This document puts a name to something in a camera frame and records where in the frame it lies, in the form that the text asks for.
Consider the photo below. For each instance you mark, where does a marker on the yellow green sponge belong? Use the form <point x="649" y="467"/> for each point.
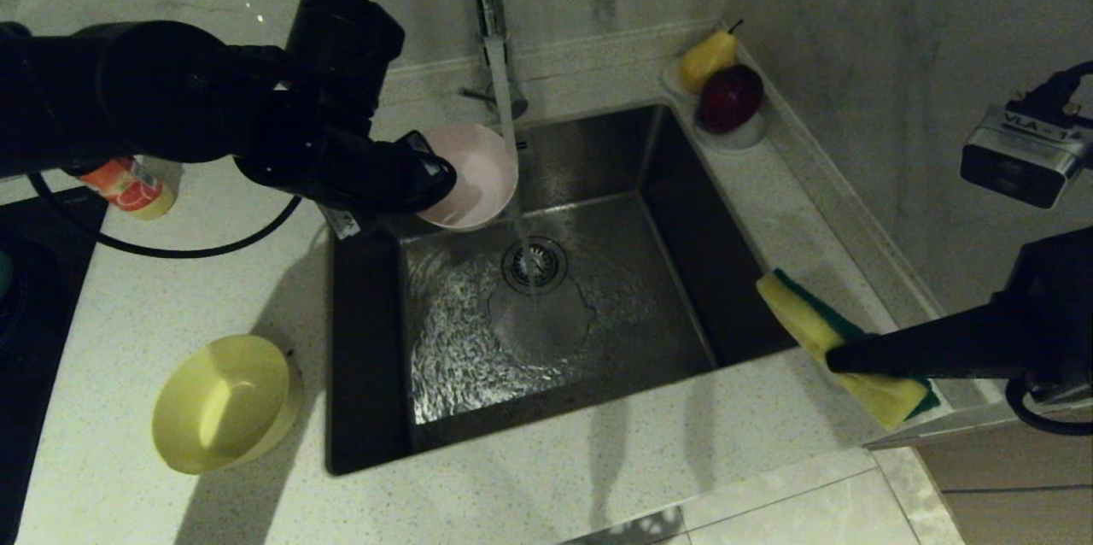
<point x="803" y="314"/>

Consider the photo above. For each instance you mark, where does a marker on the orange dish soap bottle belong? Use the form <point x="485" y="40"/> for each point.
<point x="128" y="190"/>

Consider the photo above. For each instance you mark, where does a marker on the stainless steel sink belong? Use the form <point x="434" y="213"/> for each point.
<point x="649" y="272"/>

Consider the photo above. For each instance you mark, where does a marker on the small white dish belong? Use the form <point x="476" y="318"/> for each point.
<point x="739" y="138"/>

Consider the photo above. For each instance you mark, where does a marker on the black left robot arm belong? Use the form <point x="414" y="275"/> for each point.
<point x="154" y="92"/>

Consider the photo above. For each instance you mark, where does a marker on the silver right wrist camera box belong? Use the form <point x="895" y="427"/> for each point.
<point x="1020" y="156"/>

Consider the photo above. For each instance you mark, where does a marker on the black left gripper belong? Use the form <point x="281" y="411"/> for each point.
<point x="324" y="161"/>

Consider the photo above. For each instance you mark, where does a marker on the pink plastic bowl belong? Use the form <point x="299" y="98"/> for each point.
<point x="478" y="173"/>

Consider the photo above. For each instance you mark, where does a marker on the black induction cooktop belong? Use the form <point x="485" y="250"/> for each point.
<point x="34" y="374"/>

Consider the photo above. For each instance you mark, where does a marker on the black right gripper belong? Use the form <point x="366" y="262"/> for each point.
<point x="1055" y="314"/>

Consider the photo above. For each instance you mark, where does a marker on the round metal drain strainer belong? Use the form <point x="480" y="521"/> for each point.
<point x="535" y="266"/>

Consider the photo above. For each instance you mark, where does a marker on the yellow pear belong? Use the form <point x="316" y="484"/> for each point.
<point x="707" y="60"/>

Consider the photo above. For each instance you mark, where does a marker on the dark red apple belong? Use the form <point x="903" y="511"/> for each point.
<point x="730" y="98"/>

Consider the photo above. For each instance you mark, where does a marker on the yellow plastic bowl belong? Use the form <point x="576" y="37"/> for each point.
<point x="222" y="404"/>

